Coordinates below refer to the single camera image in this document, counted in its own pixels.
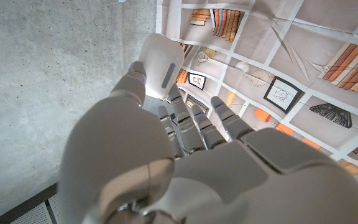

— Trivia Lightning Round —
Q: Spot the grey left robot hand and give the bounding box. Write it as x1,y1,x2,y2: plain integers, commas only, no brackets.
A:
57,60,358,224

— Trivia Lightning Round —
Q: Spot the printed bookshelf backdrop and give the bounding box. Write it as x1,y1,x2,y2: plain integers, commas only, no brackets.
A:
155,0,358,200

